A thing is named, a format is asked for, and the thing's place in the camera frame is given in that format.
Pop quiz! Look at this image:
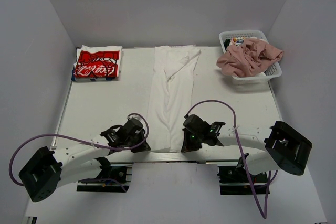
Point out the white t-shirt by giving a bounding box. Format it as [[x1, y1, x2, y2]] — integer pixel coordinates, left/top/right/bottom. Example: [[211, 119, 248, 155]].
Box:
[[147, 45, 201, 153]]

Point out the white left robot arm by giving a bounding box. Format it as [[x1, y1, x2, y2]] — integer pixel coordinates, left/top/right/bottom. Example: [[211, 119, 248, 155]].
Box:
[[19, 114, 150, 203]]

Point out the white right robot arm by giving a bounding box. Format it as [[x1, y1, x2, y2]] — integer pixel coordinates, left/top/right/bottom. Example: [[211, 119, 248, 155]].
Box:
[[181, 114, 312, 176]]

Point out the folded red Coca-Cola t-shirt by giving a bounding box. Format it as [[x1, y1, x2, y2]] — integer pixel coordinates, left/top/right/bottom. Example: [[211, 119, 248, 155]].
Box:
[[73, 45, 123, 78]]

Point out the pink t-shirt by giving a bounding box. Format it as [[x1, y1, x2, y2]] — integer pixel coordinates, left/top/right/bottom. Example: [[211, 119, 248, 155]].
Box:
[[216, 38, 284, 78]]

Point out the white plastic laundry basket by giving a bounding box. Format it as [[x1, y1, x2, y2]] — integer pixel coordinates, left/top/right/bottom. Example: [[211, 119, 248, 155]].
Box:
[[218, 30, 282, 84]]

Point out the colourful garment in basket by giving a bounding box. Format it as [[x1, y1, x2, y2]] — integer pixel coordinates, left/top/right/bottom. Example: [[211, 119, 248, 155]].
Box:
[[224, 37, 246, 49]]

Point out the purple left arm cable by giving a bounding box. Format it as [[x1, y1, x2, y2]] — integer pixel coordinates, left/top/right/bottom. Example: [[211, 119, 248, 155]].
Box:
[[9, 112, 150, 192]]

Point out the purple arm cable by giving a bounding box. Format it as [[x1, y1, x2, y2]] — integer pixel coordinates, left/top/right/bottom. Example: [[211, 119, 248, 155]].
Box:
[[183, 100, 279, 219], [9, 112, 150, 192]]

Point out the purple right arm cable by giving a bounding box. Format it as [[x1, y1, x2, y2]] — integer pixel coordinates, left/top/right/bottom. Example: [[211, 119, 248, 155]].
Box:
[[183, 100, 279, 219]]

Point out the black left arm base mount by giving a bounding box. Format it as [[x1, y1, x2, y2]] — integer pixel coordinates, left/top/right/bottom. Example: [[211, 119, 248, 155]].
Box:
[[76, 164, 132, 193]]

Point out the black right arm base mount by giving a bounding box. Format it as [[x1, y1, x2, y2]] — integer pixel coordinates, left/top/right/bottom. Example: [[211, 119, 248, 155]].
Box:
[[217, 166, 268, 195]]

